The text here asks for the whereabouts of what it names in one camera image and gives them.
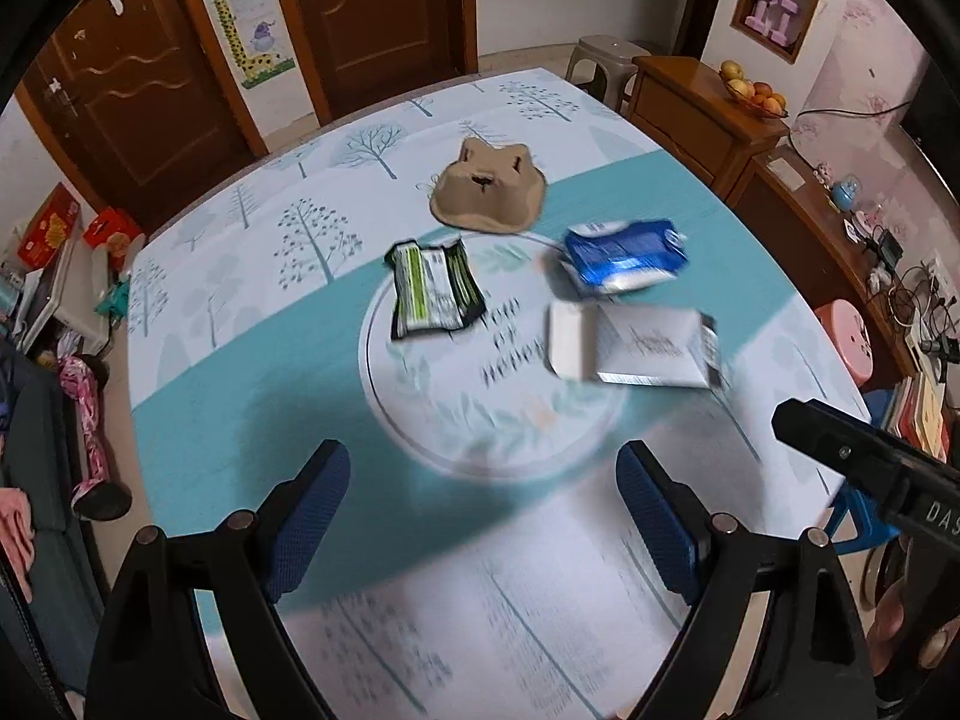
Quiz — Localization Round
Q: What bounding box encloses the right brown wooden door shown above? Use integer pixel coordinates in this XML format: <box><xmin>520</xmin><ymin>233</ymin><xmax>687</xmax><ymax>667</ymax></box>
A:
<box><xmin>280</xmin><ymin>0</ymin><xmax>478</xmax><ymax>124</ymax></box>

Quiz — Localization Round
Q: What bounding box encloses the brown wooden door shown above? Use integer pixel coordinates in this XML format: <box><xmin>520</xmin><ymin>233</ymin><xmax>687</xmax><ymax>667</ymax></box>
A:
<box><xmin>280</xmin><ymin>0</ymin><xmax>478</xmax><ymax>124</ymax></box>
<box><xmin>16</xmin><ymin>0</ymin><xmax>267</xmax><ymax>232</ymax></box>

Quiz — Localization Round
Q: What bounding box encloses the wall niche pink decoration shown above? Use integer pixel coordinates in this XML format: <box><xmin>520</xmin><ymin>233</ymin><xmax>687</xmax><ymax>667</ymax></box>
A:
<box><xmin>731</xmin><ymin>0</ymin><xmax>820</xmax><ymax>64</ymax></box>

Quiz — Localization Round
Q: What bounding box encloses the stack of books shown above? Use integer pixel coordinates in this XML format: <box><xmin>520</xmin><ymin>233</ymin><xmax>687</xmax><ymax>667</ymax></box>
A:
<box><xmin>880</xmin><ymin>374</ymin><xmax>950</xmax><ymax>463</ymax></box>

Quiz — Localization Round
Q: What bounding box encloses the person right hand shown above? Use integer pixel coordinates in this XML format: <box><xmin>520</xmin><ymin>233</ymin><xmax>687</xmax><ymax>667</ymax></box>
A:
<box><xmin>866</xmin><ymin>577</ymin><xmax>958</xmax><ymax>676</ymax></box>

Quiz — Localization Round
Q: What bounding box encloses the red gift box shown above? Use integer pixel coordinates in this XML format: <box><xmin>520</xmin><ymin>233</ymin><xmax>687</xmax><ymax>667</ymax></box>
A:
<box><xmin>16</xmin><ymin>182</ymin><xmax>80</xmax><ymax>270</ymax></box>

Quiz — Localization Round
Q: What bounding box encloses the left brown wooden door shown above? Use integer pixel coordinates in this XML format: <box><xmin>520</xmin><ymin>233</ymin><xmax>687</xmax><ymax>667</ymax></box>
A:
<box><xmin>16</xmin><ymin>0</ymin><xmax>267</xmax><ymax>232</ymax></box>

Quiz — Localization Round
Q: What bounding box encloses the pink cloth on sofa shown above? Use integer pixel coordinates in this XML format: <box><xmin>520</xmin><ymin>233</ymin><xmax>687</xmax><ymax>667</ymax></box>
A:
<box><xmin>0</xmin><ymin>488</ymin><xmax>36</xmax><ymax>603</ymax></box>

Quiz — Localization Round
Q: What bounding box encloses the pink patterned umbrella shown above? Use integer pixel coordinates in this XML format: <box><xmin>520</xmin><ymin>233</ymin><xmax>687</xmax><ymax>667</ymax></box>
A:
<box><xmin>59</xmin><ymin>355</ymin><xmax>132</xmax><ymax>522</ymax></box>

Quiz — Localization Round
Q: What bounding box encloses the grey plastic stool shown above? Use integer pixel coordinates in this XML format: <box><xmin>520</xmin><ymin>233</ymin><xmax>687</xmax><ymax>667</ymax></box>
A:
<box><xmin>565</xmin><ymin>34</ymin><xmax>649</xmax><ymax>112</ymax></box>

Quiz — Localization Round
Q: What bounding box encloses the grey silver box packet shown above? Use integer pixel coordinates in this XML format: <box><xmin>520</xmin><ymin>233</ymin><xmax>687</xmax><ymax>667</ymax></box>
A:
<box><xmin>547</xmin><ymin>301</ymin><xmax>722</xmax><ymax>390</ymax></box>

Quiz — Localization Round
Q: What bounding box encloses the tree print tablecloth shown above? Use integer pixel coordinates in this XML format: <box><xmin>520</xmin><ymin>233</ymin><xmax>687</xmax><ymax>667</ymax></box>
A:
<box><xmin>128</xmin><ymin>70</ymin><xmax>864</xmax><ymax>718</ymax></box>

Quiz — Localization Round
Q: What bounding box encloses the fruit bowl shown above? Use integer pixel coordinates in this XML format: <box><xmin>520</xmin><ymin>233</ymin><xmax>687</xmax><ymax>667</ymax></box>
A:
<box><xmin>718</xmin><ymin>60</ymin><xmax>788</xmax><ymax>119</ymax></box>

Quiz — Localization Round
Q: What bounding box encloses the blue plastic stool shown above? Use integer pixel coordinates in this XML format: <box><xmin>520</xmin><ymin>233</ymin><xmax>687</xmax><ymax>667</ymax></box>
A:
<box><xmin>823</xmin><ymin>481</ymin><xmax>900</xmax><ymax>556</ymax></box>

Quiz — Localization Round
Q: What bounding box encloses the giraffe height chart poster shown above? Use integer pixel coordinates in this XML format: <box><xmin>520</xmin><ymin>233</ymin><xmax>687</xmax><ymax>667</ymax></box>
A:
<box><xmin>203</xmin><ymin>0</ymin><xmax>296</xmax><ymax>89</ymax></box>

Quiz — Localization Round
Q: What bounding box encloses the pink plastic stool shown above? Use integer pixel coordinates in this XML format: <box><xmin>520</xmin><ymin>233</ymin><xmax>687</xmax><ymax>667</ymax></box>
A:
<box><xmin>815</xmin><ymin>299</ymin><xmax>874</xmax><ymax>387</ymax></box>

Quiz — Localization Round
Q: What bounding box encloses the brown wooden cabinet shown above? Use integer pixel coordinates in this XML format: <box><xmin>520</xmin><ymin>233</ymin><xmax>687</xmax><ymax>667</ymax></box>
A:
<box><xmin>626</xmin><ymin>55</ymin><xmax>788</xmax><ymax>200</ymax></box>

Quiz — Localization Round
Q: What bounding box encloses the blue white snack packet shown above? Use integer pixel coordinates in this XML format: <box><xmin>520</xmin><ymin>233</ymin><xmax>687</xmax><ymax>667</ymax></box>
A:
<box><xmin>560</xmin><ymin>220</ymin><xmax>688</xmax><ymax>296</ymax></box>

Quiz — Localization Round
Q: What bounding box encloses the black green packet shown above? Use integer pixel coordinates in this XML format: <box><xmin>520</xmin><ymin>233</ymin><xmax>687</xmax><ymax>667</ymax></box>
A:
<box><xmin>384</xmin><ymin>238</ymin><xmax>487</xmax><ymax>341</ymax></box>

